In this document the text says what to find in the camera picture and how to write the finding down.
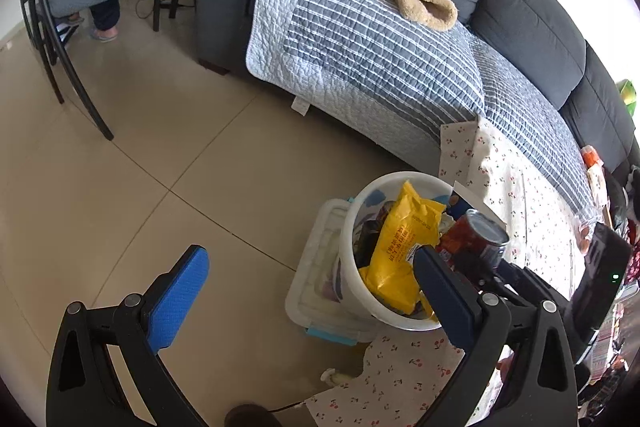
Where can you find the grey striped quilt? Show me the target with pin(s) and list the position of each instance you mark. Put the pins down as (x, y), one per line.
(360, 42)

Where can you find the cherry print tablecloth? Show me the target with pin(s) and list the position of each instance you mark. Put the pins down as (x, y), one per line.
(530, 207)

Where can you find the green plush toy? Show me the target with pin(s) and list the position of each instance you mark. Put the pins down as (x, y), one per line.
(629, 92)

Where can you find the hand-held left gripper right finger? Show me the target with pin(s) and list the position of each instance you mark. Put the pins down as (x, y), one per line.
(445, 302)

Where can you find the orange white plush toy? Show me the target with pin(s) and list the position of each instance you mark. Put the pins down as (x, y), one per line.
(590, 154)

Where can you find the dark grey sofa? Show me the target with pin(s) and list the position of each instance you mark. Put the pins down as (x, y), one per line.
(530, 7)

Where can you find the white plastic bin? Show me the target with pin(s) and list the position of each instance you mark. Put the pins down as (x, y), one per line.
(352, 287)

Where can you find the clear plastic storage box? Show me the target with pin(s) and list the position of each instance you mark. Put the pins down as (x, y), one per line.
(310, 272)

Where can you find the red snack can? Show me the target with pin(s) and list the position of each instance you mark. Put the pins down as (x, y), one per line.
(465, 237)

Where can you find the yellow snack packet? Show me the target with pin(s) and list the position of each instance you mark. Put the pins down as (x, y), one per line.
(395, 247)

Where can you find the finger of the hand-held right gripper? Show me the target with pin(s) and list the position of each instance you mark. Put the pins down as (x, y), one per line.
(520, 277)

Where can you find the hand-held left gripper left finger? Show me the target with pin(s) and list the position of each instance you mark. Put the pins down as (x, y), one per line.
(175, 302)

